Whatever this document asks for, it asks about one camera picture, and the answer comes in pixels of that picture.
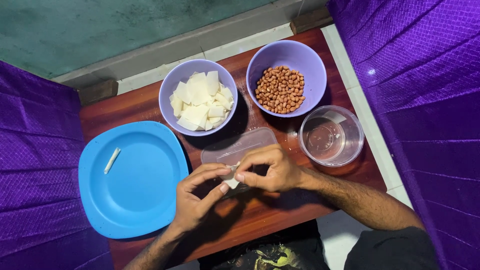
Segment purple quilted cloth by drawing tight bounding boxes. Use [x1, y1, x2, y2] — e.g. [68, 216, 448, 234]
[325, 0, 480, 270]
[0, 60, 115, 270]

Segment rolled white dough stick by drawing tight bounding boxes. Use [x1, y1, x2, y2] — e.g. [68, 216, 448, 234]
[103, 147, 122, 175]

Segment purple bowl with peanuts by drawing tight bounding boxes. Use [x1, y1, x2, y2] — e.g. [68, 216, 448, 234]
[246, 40, 328, 118]

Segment black shorts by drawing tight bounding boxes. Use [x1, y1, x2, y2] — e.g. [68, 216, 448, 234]
[343, 226, 440, 270]

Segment heap of brown peanuts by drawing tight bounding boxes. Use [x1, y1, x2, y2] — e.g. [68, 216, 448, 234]
[254, 65, 306, 115]

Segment person's right hand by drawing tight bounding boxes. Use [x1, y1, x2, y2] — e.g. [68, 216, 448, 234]
[234, 144, 306, 194]

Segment blue plastic plate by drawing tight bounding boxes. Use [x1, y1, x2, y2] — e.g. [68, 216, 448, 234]
[78, 121, 190, 240]

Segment black printed shirt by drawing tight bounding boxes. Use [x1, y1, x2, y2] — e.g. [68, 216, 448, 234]
[197, 219, 331, 270]

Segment clear rectangular plastic lid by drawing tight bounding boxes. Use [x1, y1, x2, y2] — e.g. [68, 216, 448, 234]
[200, 127, 278, 167]

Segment white dough wrapper piece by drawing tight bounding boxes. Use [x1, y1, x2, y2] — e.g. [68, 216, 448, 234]
[223, 162, 241, 190]

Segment clear round plastic container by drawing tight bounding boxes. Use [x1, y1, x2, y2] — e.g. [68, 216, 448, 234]
[298, 105, 365, 167]

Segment pile of white dough wrappers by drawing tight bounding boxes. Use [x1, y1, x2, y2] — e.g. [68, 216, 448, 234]
[169, 70, 235, 132]

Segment brown wooden block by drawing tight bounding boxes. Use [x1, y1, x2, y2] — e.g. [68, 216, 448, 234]
[77, 79, 119, 107]
[289, 7, 334, 35]

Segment person's left hand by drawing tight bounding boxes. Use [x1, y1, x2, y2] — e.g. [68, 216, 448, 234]
[170, 163, 232, 233]

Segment purple bowl with wrappers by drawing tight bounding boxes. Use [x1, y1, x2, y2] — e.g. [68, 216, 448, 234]
[158, 59, 239, 137]

